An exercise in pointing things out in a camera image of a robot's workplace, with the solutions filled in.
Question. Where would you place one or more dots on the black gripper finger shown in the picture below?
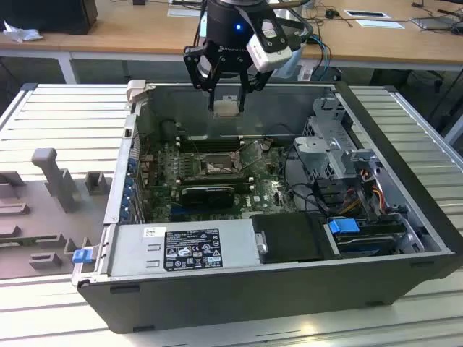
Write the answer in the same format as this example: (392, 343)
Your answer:
(198, 68)
(258, 82)

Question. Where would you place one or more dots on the silver square CPU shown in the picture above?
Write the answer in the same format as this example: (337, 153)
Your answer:
(226, 109)

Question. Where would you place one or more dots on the black RAM slot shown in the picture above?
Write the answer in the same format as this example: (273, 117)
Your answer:
(217, 185)
(224, 139)
(213, 178)
(213, 146)

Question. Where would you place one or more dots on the CPU socket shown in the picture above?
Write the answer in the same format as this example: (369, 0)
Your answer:
(217, 166)

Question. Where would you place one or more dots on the blue slot retainer clip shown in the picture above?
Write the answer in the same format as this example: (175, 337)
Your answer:
(126, 199)
(124, 214)
(132, 164)
(129, 181)

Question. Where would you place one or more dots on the grey desk plate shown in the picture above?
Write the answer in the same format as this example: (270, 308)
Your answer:
(184, 12)

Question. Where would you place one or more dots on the white labelled box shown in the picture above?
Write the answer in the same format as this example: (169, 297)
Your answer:
(306, 71)

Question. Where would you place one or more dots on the black cylindrical capacitor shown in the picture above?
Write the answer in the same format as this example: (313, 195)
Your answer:
(167, 130)

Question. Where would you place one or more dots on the wooden desk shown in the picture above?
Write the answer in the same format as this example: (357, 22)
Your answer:
(126, 32)

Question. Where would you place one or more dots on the metal drive cage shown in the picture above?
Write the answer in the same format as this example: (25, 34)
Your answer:
(325, 155)

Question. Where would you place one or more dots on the green motherboard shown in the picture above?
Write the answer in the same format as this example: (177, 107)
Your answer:
(267, 195)

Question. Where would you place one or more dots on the black graphics card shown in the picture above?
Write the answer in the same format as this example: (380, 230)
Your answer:
(208, 197)

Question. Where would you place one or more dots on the white paper sheet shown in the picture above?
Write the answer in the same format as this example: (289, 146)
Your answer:
(380, 24)

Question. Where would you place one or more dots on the black plastic shroud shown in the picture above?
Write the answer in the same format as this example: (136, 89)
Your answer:
(289, 236)

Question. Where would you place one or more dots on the black box on desk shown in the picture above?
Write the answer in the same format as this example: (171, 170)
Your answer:
(47, 14)

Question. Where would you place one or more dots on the hard disk in blue carrier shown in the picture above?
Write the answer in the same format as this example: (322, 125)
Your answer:
(343, 226)

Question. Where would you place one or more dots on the crumpled white paper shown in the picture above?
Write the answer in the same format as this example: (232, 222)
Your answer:
(21, 33)

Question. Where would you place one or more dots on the grey tablet device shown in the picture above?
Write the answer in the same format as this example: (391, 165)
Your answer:
(434, 22)

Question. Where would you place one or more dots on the grey power supply unit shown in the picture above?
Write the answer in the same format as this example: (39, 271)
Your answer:
(130, 253)

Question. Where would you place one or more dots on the grey parts rack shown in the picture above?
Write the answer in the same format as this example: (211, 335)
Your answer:
(47, 224)

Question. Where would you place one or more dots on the blue case latch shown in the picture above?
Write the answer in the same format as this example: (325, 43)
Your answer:
(81, 256)

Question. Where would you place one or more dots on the black open PC case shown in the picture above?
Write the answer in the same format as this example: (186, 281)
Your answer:
(217, 300)

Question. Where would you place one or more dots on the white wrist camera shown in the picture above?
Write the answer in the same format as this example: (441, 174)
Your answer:
(269, 54)

